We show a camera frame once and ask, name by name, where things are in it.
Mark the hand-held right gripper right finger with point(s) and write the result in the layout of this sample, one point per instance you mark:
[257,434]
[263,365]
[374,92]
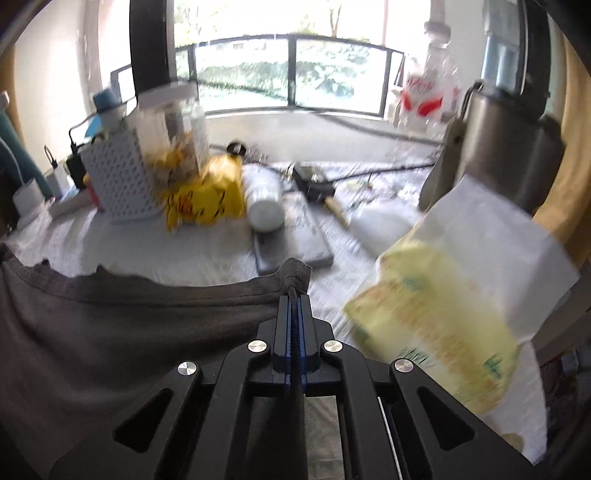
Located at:
[300,332]

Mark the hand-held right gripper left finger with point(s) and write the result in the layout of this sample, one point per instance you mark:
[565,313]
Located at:
[288,332]

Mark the grey t-shirt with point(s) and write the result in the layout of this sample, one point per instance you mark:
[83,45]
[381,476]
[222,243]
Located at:
[115,332]

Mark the white quilted table cover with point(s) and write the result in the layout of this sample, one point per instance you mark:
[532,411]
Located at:
[351,277]

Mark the grey flat box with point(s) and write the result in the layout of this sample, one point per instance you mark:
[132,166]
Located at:
[300,244]

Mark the small wooden stick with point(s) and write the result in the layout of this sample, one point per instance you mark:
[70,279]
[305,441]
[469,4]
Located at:
[339,212]

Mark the white plastic bottle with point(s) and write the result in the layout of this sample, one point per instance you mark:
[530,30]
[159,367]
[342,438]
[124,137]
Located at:
[265,207]

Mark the yellow tissue pack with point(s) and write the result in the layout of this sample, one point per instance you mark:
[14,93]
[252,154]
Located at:
[438,314]

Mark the black power adapter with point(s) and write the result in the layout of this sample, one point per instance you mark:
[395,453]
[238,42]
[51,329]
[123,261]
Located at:
[314,182]

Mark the yellow snack bag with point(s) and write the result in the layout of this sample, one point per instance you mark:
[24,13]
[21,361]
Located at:
[207,198]

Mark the white perforated basket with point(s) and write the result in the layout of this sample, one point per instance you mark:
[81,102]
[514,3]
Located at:
[120,184]

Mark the clear snack jar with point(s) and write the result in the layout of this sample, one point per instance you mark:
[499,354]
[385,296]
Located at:
[175,138]

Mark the white power strip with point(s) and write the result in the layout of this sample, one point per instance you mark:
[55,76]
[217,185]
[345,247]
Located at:
[69,205]

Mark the balcony railing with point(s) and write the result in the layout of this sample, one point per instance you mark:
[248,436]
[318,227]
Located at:
[292,69]

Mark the black charger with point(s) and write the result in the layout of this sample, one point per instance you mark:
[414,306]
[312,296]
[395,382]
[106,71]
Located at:
[76,170]

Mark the clear water bottle red label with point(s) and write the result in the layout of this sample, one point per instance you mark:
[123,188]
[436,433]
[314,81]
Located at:
[429,92]

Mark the steel thermos mug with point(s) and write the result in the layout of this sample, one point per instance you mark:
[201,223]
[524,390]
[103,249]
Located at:
[503,147]

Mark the white charger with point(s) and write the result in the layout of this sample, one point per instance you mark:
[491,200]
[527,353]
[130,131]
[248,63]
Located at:
[57,182]

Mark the white desk lamp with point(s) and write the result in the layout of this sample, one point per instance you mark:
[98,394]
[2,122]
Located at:
[27,198]

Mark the yellow curtain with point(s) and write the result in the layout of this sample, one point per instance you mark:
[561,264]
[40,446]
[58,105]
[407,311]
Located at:
[570,184]

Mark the hanging grey cloth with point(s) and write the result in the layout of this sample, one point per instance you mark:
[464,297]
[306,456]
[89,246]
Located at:
[501,55]

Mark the dark window frame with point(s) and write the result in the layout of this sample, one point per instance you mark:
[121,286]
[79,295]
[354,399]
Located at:
[147,46]

